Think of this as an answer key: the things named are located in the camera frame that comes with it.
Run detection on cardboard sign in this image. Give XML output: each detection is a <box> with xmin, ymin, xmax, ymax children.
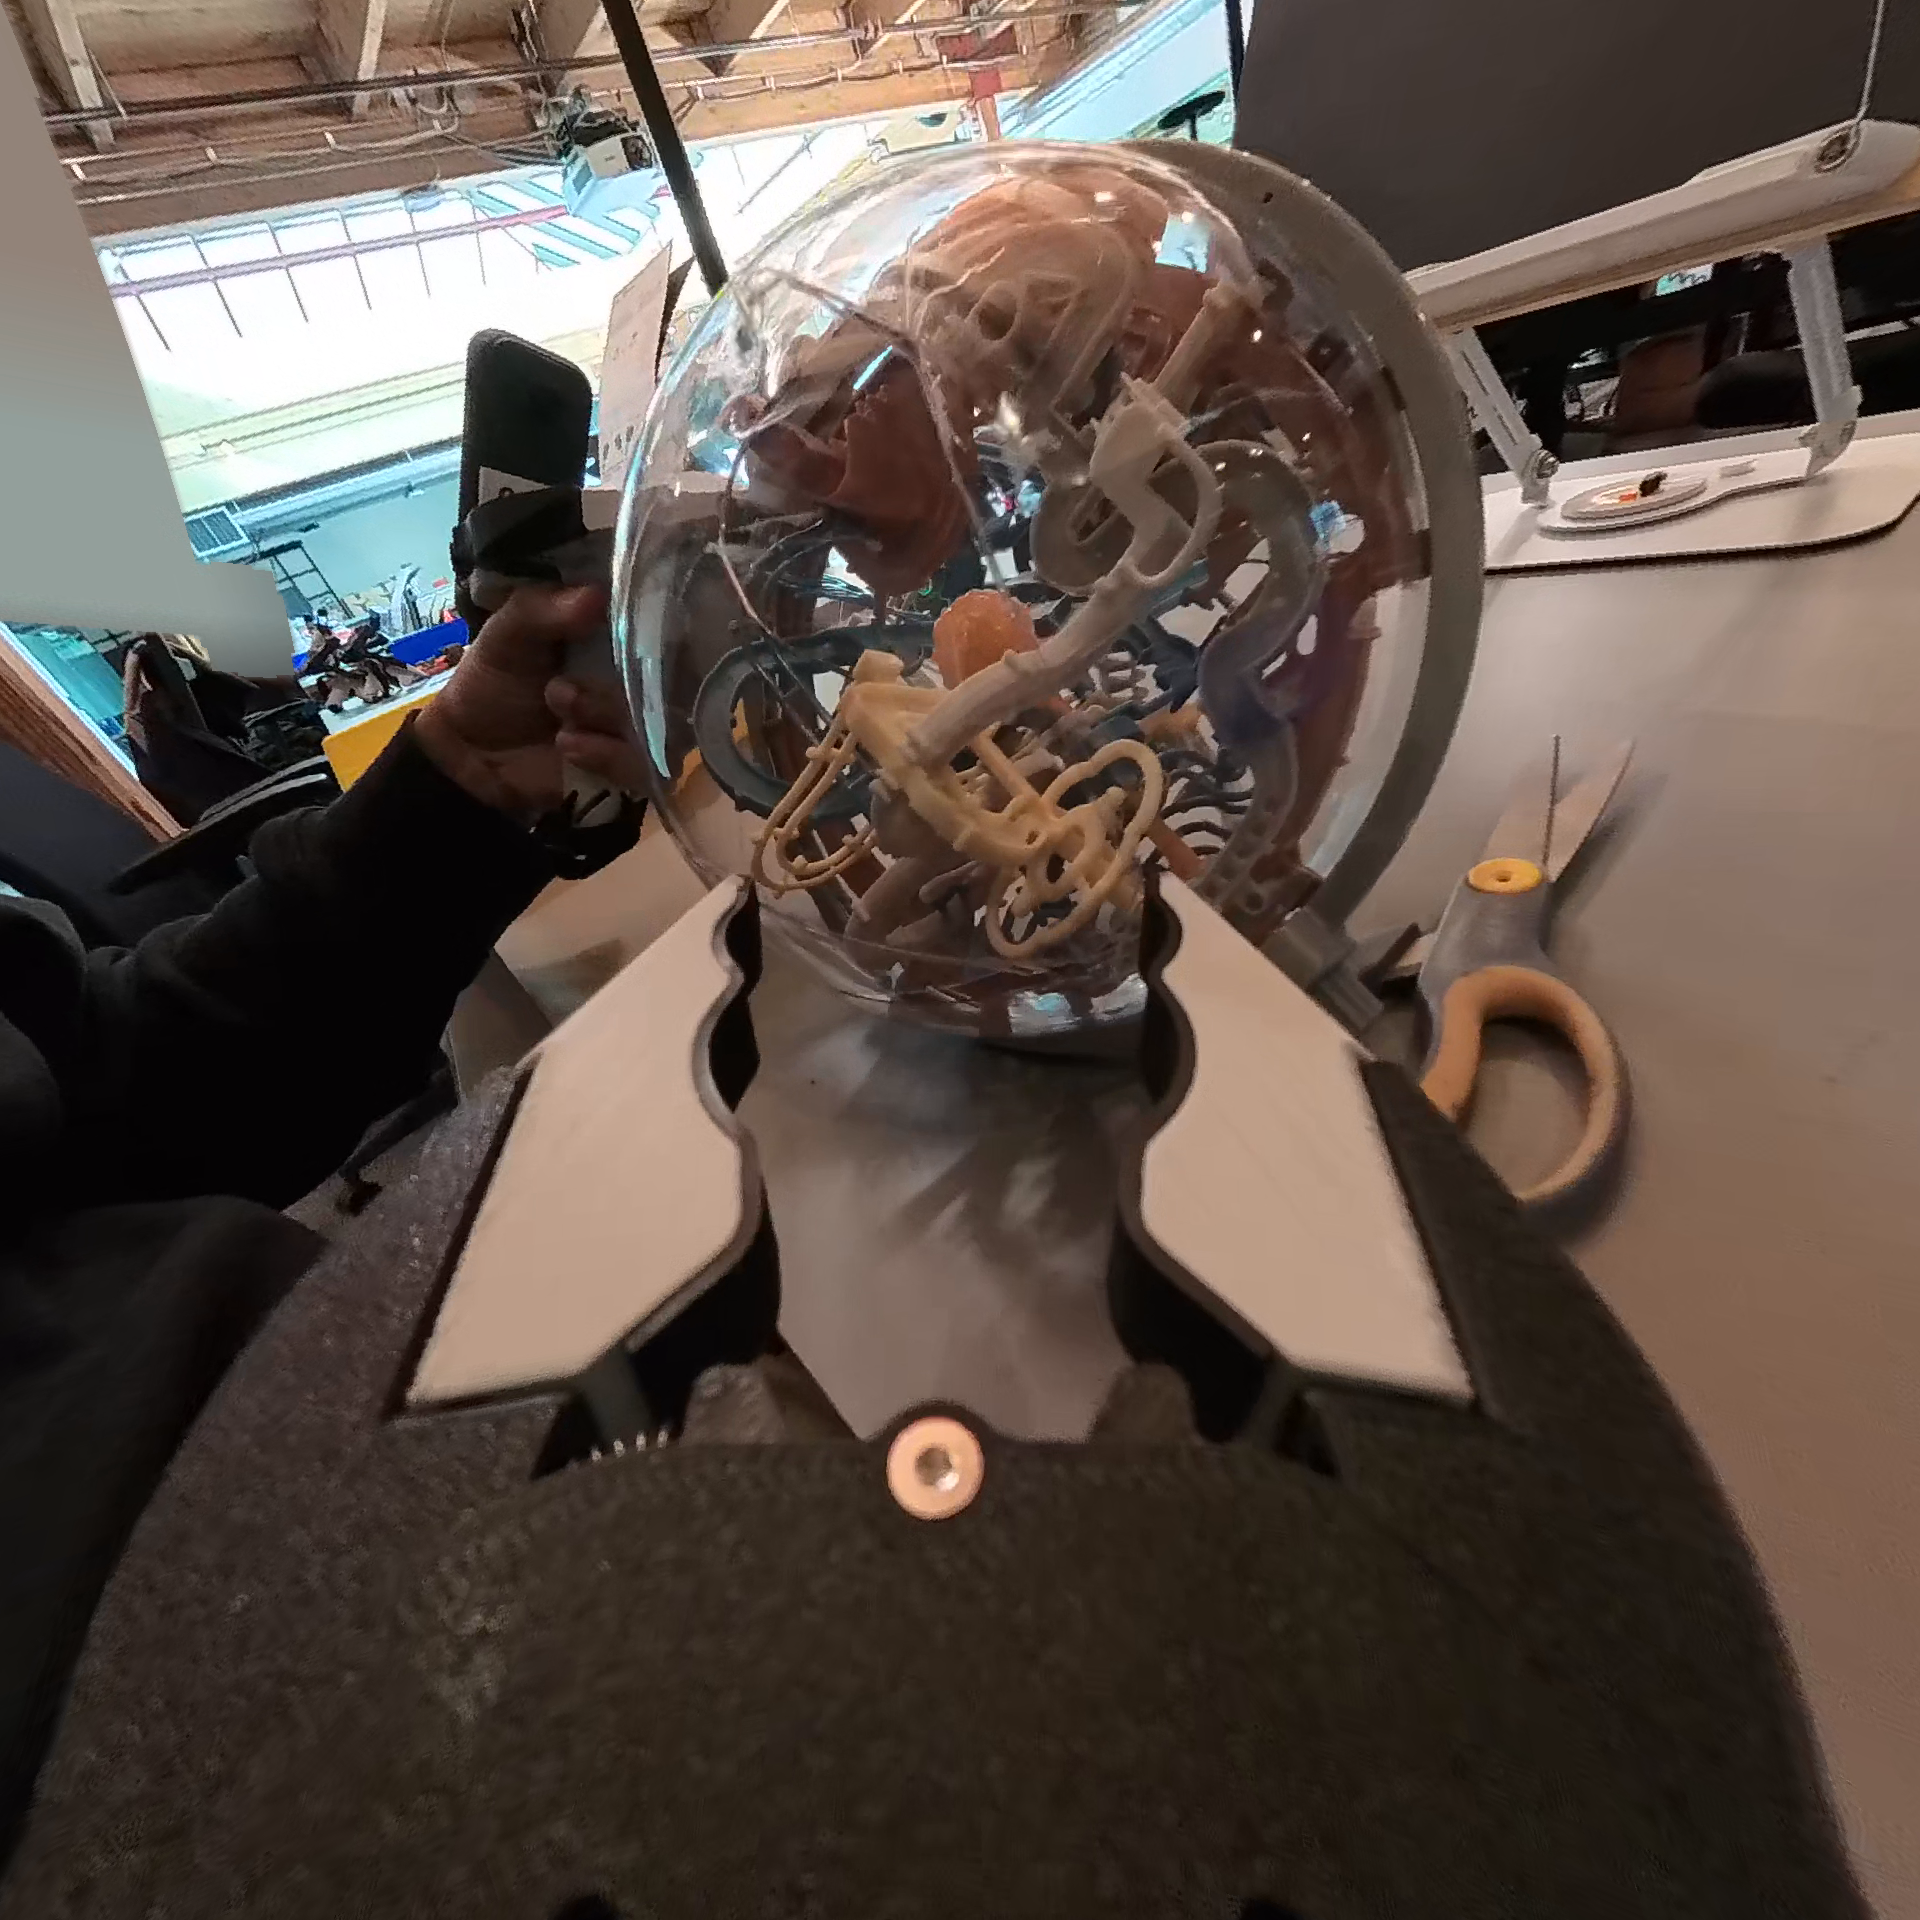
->
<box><xmin>593</xmin><ymin>242</ymin><xmax>701</xmax><ymax>493</ymax></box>

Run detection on grey yellow handled scissors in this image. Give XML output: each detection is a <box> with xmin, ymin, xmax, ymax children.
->
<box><xmin>1356</xmin><ymin>734</ymin><xmax>1639</xmax><ymax>1213</ymax></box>

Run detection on person's left hand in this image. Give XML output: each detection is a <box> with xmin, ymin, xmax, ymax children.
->
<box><xmin>407</xmin><ymin>583</ymin><xmax>644</xmax><ymax>834</ymax></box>

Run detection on white ceiling unit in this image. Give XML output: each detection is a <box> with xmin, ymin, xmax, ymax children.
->
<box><xmin>557</xmin><ymin>91</ymin><xmax>657</xmax><ymax>186</ymax></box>

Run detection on yellow bin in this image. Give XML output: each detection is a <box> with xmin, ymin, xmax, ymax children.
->
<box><xmin>318</xmin><ymin>696</ymin><xmax>425</xmax><ymax>791</ymax></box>

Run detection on black divider panel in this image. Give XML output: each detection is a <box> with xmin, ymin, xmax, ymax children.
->
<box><xmin>1230</xmin><ymin>0</ymin><xmax>1920</xmax><ymax>288</ymax></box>

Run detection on white laptop stand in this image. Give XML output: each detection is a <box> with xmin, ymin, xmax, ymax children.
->
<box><xmin>1402</xmin><ymin>120</ymin><xmax>1920</xmax><ymax>579</ymax></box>

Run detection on clear maze puzzle ball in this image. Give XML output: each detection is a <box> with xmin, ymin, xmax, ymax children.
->
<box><xmin>611</xmin><ymin>137</ymin><xmax>1488</xmax><ymax>1051</ymax></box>

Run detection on person's left forearm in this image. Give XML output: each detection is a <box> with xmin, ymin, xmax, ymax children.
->
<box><xmin>0</xmin><ymin>719</ymin><xmax>579</xmax><ymax>1247</ymax></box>

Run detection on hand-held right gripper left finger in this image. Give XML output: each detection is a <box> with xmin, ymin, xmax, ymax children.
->
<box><xmin>402</xmin><ymin>874</ymin><xmax>781</xmax><ymax>1453</ymax></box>

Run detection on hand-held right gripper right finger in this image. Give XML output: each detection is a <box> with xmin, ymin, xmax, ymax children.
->
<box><xmin>1114</xmin><ymin>896</ymin><xmax>1478</xmax><ymax>1453</ymax></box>

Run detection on wooden post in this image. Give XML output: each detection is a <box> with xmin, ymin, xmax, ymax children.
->
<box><xmin>0</xmin><ymin>617</ymin><xmax>186</xmax><ymax>845</ymax></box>

